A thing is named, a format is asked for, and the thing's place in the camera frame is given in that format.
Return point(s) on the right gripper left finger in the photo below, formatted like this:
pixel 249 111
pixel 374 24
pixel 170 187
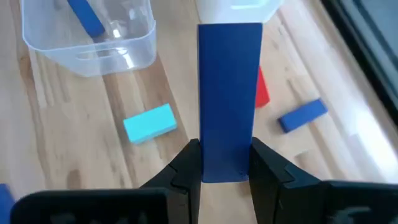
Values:
pixel 174 193

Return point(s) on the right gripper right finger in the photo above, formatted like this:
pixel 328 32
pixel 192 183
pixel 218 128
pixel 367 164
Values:
pixel 280 193

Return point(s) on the teal block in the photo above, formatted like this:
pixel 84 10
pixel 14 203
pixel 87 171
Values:
pixel 149 124

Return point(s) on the blue block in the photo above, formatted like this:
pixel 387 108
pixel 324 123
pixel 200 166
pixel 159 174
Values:
pixel 87 17
pixel 4 199
pixel 303 115
pixel 230 93

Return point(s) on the red block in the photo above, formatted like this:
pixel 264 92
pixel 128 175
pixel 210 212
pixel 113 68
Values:
pixel 262 90

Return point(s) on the clear plastic bin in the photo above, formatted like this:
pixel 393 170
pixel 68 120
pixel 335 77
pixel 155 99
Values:
pixel 93 59

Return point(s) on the white plastic bin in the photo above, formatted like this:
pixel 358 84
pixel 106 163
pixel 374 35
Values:
pixel 217 12

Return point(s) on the black aluminium table frame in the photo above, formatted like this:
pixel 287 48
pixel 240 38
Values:
pixel 363 46

